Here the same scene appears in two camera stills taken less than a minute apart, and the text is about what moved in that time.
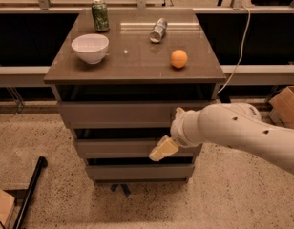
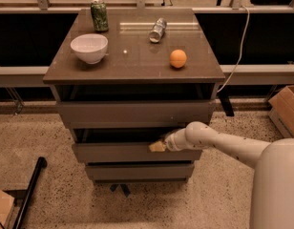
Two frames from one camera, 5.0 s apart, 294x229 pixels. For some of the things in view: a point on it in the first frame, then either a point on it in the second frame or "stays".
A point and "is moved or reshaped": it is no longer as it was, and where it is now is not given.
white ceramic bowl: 91,48 stays
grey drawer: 128,149 is moved or reshaped
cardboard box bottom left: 4,203 stays
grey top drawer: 92,114 stays
